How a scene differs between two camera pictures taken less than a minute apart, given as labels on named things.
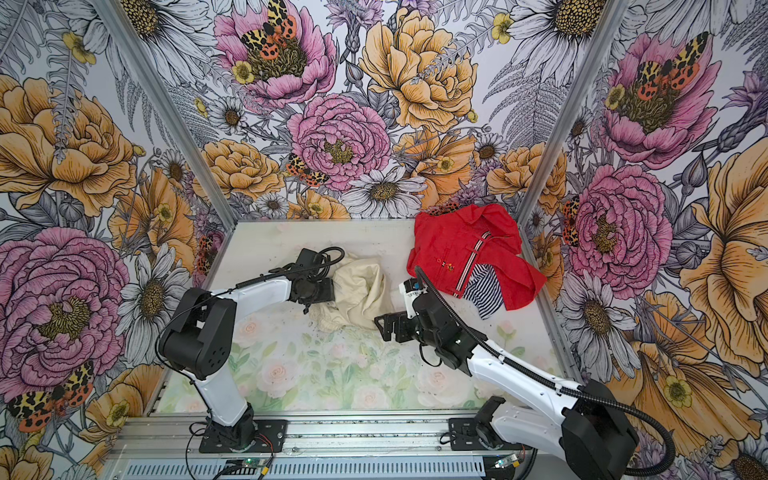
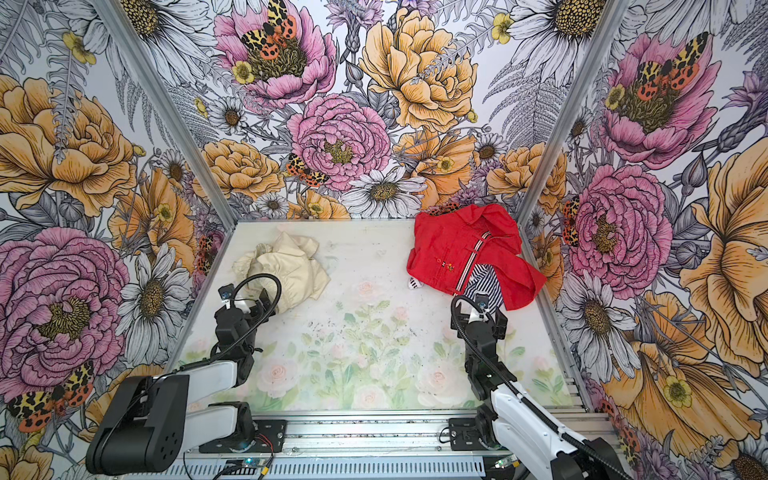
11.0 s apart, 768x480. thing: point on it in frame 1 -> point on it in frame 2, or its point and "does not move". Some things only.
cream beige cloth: (362, 297) -> (284, 270)
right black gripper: (400, 319) -> (499, 326)
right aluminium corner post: (572, 118) does not move
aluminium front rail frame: (315, 436) does not move
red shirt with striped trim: (449, 241) does not move
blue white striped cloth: (484, 290) does not move
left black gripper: (326, 295) -> (259, 311)
